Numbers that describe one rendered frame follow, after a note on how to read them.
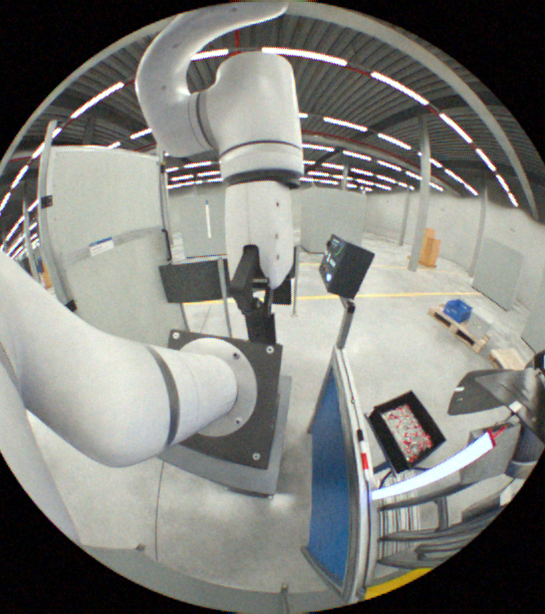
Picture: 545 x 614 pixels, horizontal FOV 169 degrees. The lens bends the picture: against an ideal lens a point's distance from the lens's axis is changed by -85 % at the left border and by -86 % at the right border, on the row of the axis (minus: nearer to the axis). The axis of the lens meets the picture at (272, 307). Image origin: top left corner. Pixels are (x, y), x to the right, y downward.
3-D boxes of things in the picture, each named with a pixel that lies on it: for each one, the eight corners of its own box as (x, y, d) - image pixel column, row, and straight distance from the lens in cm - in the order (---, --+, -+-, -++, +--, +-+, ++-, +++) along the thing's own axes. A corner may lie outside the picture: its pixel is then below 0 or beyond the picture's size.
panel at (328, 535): (309, 549, 127) (352, 586, 67) (306, 549, 127) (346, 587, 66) (313, 427, 133) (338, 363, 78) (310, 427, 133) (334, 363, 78)
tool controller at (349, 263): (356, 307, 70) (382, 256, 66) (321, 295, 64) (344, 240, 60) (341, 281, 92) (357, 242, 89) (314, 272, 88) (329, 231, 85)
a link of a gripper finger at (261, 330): (242, 284, 18) (251, 338, 21) (227, 299, 15) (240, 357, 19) (273, 285, 17) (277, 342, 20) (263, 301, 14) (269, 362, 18)
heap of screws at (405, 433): (429, 447, 71) (436, 443, 68) (398, 469, 62) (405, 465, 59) (402, 404, 72) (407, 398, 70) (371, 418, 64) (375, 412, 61)
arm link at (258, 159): (242, 171, 26) (244, 193, 26) (202, 156, 19) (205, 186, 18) (306, 163, 25) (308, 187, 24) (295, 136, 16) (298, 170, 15)
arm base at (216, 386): (170, 428, 43) (98, 452, 32) (170, 340, 42) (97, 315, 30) (260, 438, 36) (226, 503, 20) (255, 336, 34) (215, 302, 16)
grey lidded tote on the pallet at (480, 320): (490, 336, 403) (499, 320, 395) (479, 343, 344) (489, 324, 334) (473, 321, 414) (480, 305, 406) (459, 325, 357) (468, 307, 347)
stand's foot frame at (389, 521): (412, 542, 170) (419, 542, 164) (348, 564, 150) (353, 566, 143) (407, 472, 163) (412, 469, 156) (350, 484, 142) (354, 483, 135)
